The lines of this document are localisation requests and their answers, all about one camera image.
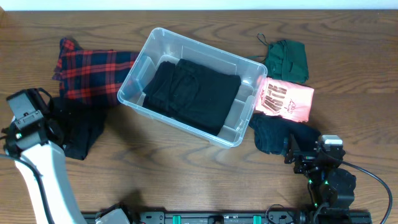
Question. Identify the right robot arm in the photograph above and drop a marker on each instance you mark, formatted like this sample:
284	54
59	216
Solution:
330	187

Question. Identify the clear plastic storage bin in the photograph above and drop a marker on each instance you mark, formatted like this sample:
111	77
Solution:
165	45

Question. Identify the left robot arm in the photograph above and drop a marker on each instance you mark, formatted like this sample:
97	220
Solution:
44	171

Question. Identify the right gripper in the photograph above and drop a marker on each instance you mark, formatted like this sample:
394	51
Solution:
295	151

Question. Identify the black t-shirt with tag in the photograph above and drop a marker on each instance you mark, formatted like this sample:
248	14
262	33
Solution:
80	126

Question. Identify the black mounting rail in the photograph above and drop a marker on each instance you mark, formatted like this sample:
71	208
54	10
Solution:
273	216

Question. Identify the red navy plaid garment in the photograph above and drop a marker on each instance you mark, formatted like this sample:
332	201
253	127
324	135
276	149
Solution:
92	77

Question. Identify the coral printed t-shirt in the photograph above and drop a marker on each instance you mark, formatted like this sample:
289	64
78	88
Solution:
285	99

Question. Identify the dark green garment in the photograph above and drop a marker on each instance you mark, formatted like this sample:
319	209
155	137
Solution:
285	60

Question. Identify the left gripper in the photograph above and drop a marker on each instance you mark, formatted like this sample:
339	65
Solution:
58	134

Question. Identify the black ribbed folded garment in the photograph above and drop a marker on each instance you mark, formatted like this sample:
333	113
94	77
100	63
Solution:
272	134

